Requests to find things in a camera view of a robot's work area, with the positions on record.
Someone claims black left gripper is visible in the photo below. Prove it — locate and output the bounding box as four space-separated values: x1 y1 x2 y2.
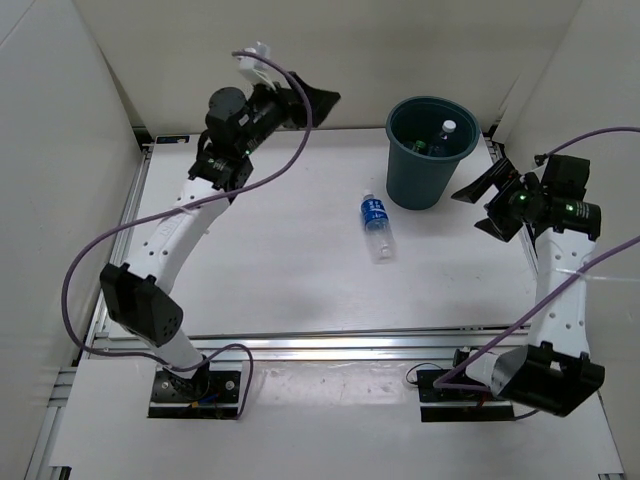
239 74 341 158

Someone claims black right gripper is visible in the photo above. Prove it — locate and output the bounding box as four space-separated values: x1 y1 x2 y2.
452 159 545 243

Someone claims clear unlabelled plastic bottle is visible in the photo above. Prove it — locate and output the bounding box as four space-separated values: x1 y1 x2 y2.
427 120 457 158

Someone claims green plastic soda bottle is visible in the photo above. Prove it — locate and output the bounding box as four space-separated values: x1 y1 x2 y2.
403 140 427 154

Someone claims blue label water bottle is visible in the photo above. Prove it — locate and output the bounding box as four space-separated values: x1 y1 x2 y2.
360 190 396 263

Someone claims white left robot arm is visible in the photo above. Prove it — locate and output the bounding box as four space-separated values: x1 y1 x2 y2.
100 77 341 400

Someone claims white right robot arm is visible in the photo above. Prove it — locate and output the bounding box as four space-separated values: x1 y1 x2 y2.
449 155 605 417

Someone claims dark teal plastic bin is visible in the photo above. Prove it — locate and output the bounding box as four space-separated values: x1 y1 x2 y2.
385 96 481 210

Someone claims blue table edge sticker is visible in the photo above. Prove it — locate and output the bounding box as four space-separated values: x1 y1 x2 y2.
155 135 190 145

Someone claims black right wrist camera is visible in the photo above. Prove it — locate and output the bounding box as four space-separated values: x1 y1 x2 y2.
541 155 590 201

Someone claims aluminium front frame rail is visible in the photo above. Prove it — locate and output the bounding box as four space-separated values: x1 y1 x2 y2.
84 327 531 361

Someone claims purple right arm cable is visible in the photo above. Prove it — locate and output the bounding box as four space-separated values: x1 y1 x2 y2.
432 127 640 420

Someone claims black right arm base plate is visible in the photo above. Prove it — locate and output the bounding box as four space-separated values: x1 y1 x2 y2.
405 362 515 423

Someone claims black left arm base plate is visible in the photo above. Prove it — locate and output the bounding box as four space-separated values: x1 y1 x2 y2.
147 365 242 420

